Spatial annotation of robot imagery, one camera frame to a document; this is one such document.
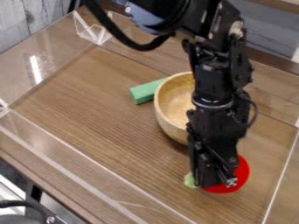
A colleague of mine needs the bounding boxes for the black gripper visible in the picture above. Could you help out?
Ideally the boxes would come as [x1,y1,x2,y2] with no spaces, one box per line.
[185,90,258,188]

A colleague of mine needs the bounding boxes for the red plush strawberry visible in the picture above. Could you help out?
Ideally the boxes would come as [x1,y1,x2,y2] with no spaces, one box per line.
[183,153,251,194]

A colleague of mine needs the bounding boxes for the wooden bowl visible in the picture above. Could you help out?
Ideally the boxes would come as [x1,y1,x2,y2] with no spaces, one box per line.
[153,72,195,144]

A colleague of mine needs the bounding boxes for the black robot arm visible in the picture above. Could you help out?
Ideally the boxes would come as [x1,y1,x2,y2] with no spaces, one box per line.
[112,0,258,188]

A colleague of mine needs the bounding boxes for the green block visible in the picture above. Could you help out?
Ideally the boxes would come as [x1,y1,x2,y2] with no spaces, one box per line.
[129,78,165,105]

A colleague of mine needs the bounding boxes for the black table leg bracket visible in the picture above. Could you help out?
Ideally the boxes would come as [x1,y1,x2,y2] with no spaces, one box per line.
[25,184,67,224]

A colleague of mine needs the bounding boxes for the clear acrylic corner bracket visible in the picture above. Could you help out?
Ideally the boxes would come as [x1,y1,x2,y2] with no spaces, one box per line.
[72,10,112,46]

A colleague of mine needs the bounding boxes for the black cable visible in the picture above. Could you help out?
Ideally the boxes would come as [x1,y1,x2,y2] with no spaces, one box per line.
[79,0,173,52]

